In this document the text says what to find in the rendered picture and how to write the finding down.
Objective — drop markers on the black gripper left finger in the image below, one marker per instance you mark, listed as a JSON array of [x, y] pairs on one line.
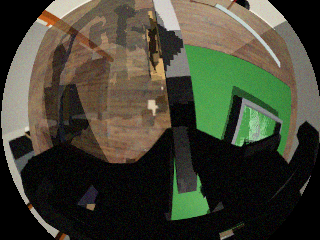
[[153, 173]]

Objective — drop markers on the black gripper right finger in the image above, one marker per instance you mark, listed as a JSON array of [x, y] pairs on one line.
[[221, 164]]

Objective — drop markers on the red putter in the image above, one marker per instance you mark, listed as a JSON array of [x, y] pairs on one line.
[[180, 96]]

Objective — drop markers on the light grey flat bar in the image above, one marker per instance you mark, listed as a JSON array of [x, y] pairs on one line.
[[245, 25]]

